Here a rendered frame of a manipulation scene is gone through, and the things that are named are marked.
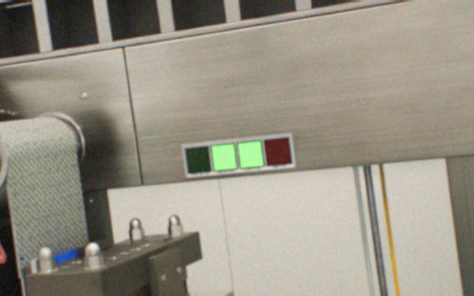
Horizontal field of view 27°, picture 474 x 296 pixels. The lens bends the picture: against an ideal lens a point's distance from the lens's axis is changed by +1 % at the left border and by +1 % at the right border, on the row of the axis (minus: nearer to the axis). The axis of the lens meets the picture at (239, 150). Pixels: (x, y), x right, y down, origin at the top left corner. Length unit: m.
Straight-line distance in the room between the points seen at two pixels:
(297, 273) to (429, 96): 2.75
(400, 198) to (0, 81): 2.42
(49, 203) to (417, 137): 0.73
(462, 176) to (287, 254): 2.58
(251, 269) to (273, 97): 2.72
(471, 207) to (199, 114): 0.58
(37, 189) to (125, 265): 0.25
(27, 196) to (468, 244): 0.88
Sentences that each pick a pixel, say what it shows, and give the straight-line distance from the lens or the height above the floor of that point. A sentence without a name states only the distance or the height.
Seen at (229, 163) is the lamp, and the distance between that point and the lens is 2.03.
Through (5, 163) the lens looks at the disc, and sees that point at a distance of 1.91.
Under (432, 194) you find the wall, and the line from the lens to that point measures 4.33.
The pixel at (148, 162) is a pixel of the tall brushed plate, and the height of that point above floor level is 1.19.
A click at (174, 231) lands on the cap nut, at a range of 2.10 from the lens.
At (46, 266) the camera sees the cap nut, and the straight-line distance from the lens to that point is 1.87.
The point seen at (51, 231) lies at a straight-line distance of 2.02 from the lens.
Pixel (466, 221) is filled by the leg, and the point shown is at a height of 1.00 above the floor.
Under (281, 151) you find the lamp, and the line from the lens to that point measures 1.98.
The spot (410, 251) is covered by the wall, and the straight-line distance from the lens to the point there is 4.39.
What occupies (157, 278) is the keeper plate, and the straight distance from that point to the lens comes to 1.93.
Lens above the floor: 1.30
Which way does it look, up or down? 3 degrees down
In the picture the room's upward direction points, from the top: 7 degrees counter-clockwise
